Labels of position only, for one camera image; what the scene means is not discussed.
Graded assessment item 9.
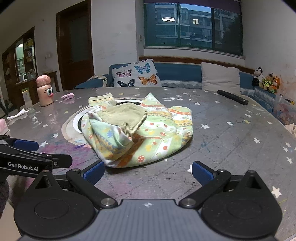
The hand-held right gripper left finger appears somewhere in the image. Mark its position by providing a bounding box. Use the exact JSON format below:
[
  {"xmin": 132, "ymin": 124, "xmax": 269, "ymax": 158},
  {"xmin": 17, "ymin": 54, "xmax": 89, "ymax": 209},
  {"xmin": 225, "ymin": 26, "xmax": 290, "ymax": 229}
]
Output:
[{"xmin": 27, "ymin": 160, "xmax": 118, "ymax": 209}]

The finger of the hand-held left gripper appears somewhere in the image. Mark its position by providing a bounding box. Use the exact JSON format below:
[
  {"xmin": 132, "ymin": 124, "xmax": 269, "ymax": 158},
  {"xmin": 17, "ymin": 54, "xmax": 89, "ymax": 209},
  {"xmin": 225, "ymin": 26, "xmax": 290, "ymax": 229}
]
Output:
[
  {"xmin": 37, "ymin": 153, "xmax": 73, "ymax": 168},
  {"xmin": 0, "ymin": 135, "xmax": 39, "ymax": 152}
]

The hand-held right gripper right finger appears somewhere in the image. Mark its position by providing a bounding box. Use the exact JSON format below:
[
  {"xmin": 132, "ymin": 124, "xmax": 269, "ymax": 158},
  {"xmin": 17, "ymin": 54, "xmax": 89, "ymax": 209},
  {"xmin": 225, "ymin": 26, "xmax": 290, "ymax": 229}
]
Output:
[{"xmin": 179, "ymin": 160, "xmax": 270, "ymax": 209}]

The green printed child's garment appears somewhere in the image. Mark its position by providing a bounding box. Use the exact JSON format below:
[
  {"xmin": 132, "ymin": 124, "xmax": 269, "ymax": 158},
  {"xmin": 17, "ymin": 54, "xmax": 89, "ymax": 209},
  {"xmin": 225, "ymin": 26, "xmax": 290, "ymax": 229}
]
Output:
[{"xmin": 81, "ymin": 92, "xmax": 194, "ymax": 168}]

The beige cloth on sofa arm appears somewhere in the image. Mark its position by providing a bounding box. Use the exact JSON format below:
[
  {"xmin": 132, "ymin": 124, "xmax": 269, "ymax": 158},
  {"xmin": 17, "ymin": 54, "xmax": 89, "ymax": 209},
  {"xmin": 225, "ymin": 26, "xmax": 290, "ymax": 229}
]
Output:
[{"xmin": 87, "ymin": 74, "xmax": 108, "ymax": 88}]

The white tissue paper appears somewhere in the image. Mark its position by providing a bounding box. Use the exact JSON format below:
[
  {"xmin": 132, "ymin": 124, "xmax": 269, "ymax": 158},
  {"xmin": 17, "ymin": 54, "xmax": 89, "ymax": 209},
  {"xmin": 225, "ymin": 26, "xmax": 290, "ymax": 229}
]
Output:
[{"xmin": 7, "ymin": 109, "xmax": 29, "ymax": 121}]

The built-in induction cooker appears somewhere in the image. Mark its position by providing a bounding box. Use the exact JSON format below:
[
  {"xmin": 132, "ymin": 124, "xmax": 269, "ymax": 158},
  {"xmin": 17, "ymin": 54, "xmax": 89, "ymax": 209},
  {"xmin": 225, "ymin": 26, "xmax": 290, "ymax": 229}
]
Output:
[{"xmin": 61, "ymin": 97, "xmax": 145, "ymax": 146}]

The grey star-print tablecloth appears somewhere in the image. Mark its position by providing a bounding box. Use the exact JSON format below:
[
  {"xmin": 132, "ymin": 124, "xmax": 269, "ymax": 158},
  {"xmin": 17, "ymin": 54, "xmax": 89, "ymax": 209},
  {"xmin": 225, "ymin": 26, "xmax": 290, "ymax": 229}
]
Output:
[{"xmin": 4, "ymin": 87, "xmax": 296, "ymax": 234}]

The pink cartoon water bottle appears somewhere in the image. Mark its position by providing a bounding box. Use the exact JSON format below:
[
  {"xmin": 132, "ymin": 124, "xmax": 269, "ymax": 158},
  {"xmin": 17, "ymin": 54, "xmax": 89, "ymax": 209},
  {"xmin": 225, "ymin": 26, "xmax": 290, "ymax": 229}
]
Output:
[{"xmin": 35, "ymin": 75, "xmax": 55, "ymax": 107}]

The small wooden side table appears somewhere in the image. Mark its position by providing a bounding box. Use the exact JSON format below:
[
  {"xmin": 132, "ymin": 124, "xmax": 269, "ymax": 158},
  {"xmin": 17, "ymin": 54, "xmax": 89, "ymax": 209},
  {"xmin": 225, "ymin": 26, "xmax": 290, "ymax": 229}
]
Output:
[{"xmin": 44, "ymin": 71, "xmax": 60, "ymax": 92}]

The wooden display cabinet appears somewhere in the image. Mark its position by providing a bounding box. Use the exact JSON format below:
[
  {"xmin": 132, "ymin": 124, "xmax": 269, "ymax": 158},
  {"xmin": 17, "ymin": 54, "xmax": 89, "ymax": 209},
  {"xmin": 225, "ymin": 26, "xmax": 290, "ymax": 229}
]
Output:
[{"xmin": 2, "ymin": 26, "xmax": 39, "ymax": 110}]

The black remote control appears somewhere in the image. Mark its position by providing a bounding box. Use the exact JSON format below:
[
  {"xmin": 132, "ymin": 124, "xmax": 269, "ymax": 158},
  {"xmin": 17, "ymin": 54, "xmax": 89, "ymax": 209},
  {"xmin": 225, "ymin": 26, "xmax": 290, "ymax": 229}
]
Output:
[{"xmin": 217, "ymin": 90, "xmax": 249, "ymax": 105}]

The beige pillow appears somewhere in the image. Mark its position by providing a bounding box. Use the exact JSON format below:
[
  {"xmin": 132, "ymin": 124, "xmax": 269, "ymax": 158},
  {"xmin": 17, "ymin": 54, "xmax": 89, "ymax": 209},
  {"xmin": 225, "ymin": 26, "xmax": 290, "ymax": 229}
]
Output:
[{"xmin": 201, "ymin": 62, "xmax": 242, "ymax": 94}]

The beige cloth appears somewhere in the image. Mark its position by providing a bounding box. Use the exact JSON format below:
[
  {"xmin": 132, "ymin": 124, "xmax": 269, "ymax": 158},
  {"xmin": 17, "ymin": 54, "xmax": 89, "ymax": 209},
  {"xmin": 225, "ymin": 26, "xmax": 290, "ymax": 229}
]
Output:
[{"xmin": 284, "ymin": 124, "xmax": 296, "ymax": 138}]

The clear plastic toy box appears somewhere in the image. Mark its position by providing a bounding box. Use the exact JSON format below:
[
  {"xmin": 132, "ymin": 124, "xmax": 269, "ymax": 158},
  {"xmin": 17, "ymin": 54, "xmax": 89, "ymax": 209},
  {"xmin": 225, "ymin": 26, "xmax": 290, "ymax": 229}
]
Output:
[{"xmin": 273, "ymin": 94, "xmax": 296, "ymax": 126}]

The blue sofa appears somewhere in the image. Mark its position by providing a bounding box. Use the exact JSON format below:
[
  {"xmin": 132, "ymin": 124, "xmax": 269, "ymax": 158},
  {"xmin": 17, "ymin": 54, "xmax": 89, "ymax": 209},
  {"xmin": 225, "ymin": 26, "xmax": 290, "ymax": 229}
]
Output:
[{"xmin": 74, "ymin": 61, "xmax": 279, "ymax": 112}]

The butterfly print pillow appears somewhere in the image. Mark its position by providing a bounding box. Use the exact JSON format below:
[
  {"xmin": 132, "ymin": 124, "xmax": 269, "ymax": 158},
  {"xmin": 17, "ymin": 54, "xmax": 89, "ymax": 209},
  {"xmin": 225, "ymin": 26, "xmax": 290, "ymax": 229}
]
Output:
[{"xmin": 112, "ymin": 59, "xmax": 162, "ymax": 88}]

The brown bear plush toy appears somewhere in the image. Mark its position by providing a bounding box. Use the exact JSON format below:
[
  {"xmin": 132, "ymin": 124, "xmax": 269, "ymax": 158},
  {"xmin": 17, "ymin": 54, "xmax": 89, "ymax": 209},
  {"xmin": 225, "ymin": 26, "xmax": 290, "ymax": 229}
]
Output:
[{"xmin": 261, "ymin": 74, "xmax": 275, "ymax": 92}]

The dark wooden door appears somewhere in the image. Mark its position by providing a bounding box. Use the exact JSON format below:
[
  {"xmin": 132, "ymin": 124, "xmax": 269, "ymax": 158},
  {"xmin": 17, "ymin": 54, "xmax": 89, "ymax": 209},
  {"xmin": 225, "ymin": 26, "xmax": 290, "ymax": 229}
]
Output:
[{"xmin": 56, "ymin": 0, "xmax": 95, "ymax": 92}]

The panda plush toy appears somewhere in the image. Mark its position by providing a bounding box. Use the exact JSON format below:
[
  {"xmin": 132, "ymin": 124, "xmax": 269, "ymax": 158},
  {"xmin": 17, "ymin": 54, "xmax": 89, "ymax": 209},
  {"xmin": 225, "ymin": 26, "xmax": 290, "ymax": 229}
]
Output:
[{"xmin": 252, "ymin": 67, "xmax": 264, "ymax": 88}]

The orange fox plush toy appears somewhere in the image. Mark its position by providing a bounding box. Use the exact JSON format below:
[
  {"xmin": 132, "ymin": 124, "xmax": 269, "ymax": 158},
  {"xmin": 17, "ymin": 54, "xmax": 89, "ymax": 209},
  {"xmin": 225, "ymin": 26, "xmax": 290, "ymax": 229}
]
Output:
[{"xmin": 270, "ymin": 76, "xmax": 281, "ymax": 94}]

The window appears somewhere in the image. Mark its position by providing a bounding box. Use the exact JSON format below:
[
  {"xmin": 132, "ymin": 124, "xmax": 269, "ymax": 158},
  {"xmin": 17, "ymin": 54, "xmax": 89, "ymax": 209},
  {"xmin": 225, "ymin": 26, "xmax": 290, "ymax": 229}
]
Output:
[{"xmin": 143, "ymin": 0, "xmax": 244, "ymax": 57}]

